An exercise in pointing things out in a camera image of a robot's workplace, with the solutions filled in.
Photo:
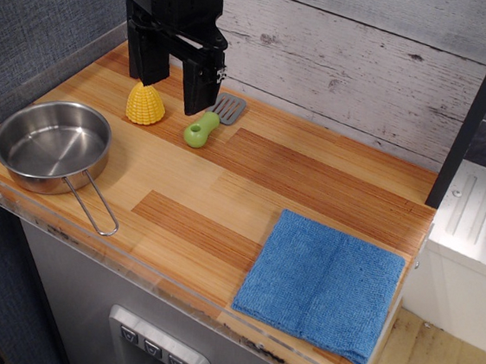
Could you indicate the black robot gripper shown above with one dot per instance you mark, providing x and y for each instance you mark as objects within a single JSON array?
[{"x": 186, "y": 29}]

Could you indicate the blue towel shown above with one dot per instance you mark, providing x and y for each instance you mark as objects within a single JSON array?
[{"x": 322, "y": 286}]

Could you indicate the yellow toy corn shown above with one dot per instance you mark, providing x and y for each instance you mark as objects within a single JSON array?
[{"x": 144, "y": 105}]

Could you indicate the stainless steel pan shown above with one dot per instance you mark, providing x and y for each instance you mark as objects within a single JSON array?
[{"x": 58, "y": 147}]

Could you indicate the clear acrylic table edge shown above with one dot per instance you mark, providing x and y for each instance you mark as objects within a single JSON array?
[{"x": 84, "y": 274}]

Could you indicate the grey dispenser panel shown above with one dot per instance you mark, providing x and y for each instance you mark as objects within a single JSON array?
[{"x": 136, "y": 341}]

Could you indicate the white ribbed appliance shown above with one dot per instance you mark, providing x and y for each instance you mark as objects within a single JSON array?
[{"x": 448, "y": 285}]

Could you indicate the green handled grey spatula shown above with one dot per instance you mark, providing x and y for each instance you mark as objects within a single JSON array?
[{"x": 226, "y": 111}]

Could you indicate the black right frame post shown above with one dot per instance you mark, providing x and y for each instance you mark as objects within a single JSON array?
[{"x": 459, "y": 148}]

